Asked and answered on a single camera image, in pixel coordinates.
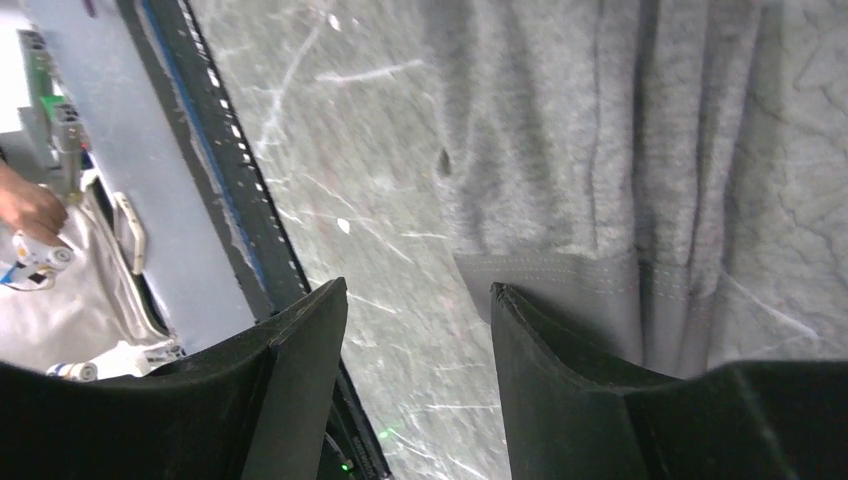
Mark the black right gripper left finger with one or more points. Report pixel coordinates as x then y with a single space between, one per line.
183 421

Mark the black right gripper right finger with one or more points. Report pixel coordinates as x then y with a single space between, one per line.
573 411

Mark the grey boxer briefs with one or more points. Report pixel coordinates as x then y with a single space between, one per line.
670 177

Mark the person in white shirt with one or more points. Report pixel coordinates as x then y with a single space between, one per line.
90 323

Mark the green electronics board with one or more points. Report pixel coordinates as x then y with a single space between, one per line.
51 120

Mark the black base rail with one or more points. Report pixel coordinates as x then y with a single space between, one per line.
232 166

